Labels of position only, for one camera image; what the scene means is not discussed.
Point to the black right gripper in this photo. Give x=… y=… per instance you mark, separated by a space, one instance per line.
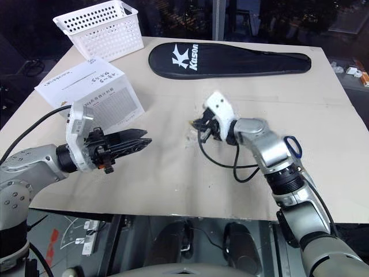
x=210 y=130

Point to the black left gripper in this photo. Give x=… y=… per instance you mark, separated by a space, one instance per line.
x=99 y=150

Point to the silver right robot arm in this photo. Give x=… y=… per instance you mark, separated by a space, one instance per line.
x=268 y=138

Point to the blue loop on arm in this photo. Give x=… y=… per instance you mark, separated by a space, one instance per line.
x=298 y=152

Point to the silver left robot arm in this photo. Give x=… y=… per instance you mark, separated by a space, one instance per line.
x=29 y=164

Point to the white box with slot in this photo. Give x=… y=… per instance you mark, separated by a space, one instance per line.
x=115 y=98

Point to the small white box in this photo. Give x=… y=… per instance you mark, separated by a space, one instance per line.
x=354 y=71

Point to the small orange box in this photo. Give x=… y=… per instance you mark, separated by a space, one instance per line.
x=365 y=79

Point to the beige board table cover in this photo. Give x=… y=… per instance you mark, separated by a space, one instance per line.
x=178 y=179

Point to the black Kason racket cover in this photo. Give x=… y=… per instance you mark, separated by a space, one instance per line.
x=230 y=62

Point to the white power strip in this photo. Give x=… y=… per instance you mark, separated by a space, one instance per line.
x=90 y=238

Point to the white perforated plastic basket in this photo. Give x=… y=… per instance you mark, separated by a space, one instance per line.
x=106 y=34

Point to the dark rounded shape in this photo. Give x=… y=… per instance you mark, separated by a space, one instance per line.
x=240 y=245
x=167 y=245

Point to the silver robot body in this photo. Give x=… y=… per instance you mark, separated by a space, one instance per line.
x=184 y=271

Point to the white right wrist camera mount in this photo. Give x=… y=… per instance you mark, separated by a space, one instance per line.
x=220 y=108

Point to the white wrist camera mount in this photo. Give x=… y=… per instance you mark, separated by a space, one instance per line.
x=75 y=135
x=220 y=108

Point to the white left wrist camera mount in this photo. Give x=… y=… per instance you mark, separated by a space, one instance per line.
x=75 y=135

